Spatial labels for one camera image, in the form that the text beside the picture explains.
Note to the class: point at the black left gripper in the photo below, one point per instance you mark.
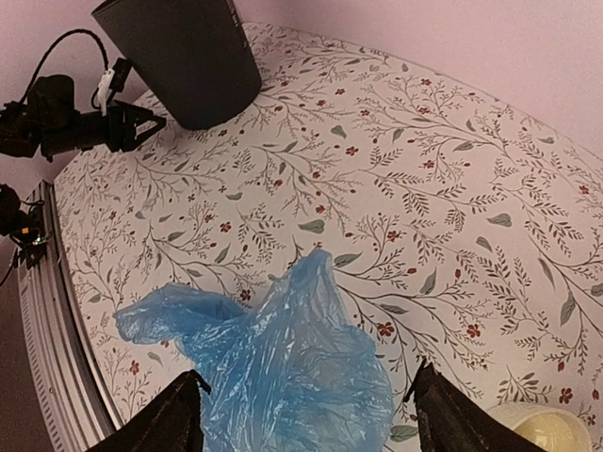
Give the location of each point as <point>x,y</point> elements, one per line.
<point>124,128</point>

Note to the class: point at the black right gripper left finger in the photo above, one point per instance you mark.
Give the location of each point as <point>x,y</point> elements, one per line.
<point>170,422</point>

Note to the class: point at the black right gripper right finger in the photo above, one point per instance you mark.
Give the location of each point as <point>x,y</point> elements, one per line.
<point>447,420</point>

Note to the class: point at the blue plastic trash bag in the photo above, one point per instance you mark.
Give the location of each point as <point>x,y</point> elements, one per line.
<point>291,374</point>

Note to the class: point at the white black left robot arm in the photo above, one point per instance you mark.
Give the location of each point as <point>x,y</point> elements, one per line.
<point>49,123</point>

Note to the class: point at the dark grey trash bin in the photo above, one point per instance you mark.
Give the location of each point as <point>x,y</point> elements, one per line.
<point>192,54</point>

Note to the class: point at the cream ceramic mug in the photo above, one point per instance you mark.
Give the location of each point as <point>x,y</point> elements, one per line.
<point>552,429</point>

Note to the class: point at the floral patterned table mat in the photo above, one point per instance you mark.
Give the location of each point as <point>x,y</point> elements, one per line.
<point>462,230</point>

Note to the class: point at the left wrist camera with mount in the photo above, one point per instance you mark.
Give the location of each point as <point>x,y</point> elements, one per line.
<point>111,82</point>

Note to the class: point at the aluminium front rail frame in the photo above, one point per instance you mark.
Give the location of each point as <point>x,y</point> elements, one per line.
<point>64,377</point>

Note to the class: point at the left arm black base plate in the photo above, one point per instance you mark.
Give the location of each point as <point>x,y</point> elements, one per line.
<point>23,223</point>

